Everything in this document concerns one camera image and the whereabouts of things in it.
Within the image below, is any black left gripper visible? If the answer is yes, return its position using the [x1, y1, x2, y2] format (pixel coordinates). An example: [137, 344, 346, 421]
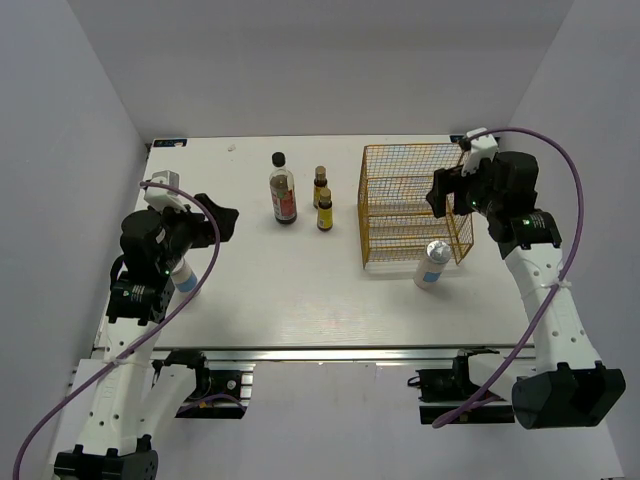
[151, 193, 238, 273]

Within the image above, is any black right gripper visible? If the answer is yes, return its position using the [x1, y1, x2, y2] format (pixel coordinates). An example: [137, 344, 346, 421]
[426, 154, 503, 219]

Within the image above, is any dark sauce bottle red label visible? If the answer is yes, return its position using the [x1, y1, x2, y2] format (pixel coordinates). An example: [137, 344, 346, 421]
[269, 152, 297, 224]

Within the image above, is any white granule jar silver lid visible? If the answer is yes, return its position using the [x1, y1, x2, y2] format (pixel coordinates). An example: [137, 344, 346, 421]
[413, 240, 452, 289]

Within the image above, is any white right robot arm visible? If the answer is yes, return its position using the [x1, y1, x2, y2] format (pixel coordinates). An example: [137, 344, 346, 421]
[426, 152, 626, 429]

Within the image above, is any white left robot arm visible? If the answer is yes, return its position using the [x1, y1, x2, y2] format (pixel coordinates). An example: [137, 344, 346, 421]
[54, 193, 239, 479]

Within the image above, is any white jar blue label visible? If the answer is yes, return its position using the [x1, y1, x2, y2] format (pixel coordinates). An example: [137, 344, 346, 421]
[170, 258, 198, 295]

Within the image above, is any front small yellow-label bottle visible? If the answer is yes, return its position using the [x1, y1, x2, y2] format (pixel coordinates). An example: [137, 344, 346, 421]
[316, 187, 333, 231]

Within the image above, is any small yellow-label bottle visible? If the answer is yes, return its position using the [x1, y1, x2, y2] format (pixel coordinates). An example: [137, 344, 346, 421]
[316, 187, 333, 231]
[313, 166, 328, 208]

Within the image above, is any blue left corner sticker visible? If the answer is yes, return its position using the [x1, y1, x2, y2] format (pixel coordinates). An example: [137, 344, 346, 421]
[152, 138, 187, 148]

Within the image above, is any rear small yellow-label bottle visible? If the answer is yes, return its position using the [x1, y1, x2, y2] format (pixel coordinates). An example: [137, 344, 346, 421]
[313, 166, 328, 208]

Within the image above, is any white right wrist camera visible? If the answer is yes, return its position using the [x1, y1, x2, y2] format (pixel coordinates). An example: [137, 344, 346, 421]
[459, 128, 498, 177]

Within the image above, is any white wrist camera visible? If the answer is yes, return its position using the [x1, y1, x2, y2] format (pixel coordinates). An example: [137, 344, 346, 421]
[459, 128, 498, 177]
[144, 170, 187, 213]

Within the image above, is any yellow wire rack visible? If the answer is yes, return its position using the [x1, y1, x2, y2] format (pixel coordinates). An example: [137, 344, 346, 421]
[357, 143, 474, 267]

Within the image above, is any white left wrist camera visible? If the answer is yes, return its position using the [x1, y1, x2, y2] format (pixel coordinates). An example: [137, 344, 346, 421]
[144, 170, 187, 213]

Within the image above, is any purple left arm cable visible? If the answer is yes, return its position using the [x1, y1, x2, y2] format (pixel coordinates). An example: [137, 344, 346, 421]
[12, 180, 222, 480]

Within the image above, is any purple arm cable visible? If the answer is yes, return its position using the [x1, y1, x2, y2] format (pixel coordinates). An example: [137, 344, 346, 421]
[12, 180, 222, 480]
[431, 127, 584, 430]

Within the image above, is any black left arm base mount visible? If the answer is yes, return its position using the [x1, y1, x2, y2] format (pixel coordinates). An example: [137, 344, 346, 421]
[151, 349, 249, 420]

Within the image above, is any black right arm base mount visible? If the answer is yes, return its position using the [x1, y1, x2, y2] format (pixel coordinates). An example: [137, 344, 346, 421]
[407, 348, 515, 425]

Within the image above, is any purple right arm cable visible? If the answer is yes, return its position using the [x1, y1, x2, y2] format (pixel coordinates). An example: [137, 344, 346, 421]
[431, 127, 584, 430]

